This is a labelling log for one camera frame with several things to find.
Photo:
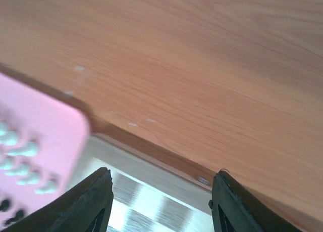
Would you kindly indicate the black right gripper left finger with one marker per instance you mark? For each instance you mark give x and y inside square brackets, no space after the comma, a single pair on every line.
[85,207]

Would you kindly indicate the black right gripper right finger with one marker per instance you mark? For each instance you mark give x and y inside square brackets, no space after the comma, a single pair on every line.
[234,208]

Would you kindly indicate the white chess bishop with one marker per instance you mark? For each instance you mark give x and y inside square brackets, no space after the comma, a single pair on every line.
[28,150]

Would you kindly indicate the white chess queen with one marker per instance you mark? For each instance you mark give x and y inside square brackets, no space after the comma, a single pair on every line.
[3,128]

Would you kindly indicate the white chess pawn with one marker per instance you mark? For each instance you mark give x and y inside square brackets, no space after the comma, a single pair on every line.
[7,163]
[33,178]
[21,170]
[49,188]

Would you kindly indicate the wooden chess board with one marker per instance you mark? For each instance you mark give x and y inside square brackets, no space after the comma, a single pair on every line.
[146,197]

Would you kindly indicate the black chess pawn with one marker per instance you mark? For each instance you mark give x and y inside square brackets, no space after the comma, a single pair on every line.
[20,214]
[5,205]

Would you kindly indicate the pink plastic tray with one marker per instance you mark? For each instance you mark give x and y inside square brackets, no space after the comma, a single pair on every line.
[60,131]

